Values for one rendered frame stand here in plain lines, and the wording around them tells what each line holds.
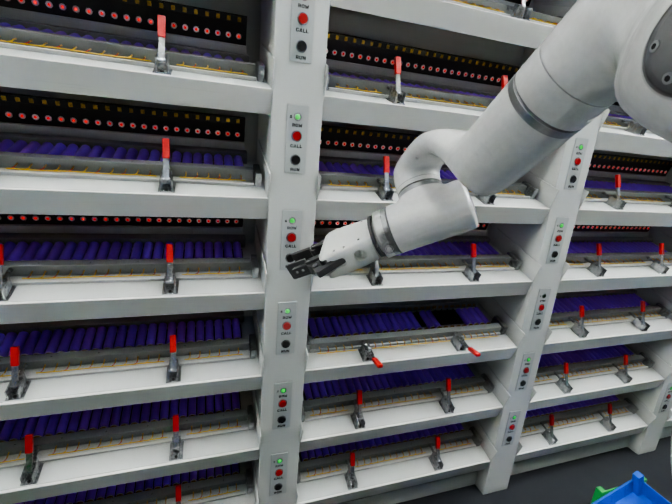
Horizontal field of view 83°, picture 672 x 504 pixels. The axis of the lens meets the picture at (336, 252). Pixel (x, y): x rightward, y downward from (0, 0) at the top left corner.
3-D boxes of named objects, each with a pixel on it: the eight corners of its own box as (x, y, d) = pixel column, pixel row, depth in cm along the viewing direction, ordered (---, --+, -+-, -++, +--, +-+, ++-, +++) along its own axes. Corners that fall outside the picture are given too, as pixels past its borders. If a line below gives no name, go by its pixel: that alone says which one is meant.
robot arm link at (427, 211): (380, 194, 63) (394, 245, 60) (459, 163, 59) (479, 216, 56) (394, 211, 71) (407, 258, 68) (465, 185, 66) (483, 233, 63)
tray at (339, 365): (511, 358, 108) (525, 334, 103) (302, 384, 89) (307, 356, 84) (471, 310, 124) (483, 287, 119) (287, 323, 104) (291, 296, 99)
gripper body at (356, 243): (391, 267, 63) (331, 286, 67) (391, 237, 72) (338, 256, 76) (372, 229, 60) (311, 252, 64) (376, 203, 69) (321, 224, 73)
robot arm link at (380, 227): (403, 263, 63) (387, 269, 64) (403, 238, 71) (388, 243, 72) (384, 221, 60) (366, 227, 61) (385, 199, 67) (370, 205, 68)
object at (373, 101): (560, 145, 93) (590, 85, 85) (319, 120, 73) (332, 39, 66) (508, 121, 108) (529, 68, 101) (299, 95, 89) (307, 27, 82)
